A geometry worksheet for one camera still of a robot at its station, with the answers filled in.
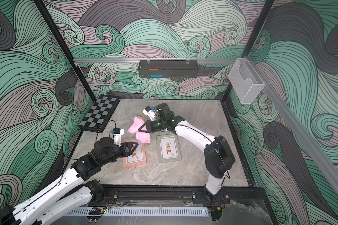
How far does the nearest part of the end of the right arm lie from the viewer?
63 cm

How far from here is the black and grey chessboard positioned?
1.02m

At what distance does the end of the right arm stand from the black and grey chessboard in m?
0.43
